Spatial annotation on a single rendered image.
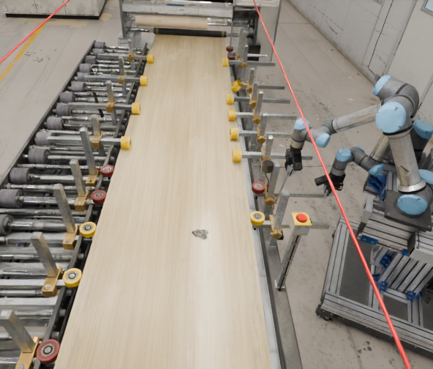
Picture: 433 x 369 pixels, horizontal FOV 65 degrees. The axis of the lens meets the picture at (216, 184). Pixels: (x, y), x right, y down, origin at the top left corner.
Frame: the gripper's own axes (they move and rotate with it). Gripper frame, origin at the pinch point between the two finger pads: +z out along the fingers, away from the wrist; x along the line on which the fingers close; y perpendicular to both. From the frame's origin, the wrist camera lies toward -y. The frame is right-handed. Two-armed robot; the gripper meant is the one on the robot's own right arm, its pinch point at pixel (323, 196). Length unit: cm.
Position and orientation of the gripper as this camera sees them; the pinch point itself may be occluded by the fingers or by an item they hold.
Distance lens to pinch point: 222.2
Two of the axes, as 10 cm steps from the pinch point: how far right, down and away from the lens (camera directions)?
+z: -0.6, 7.4, 6.7
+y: 10.0, 0.2, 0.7
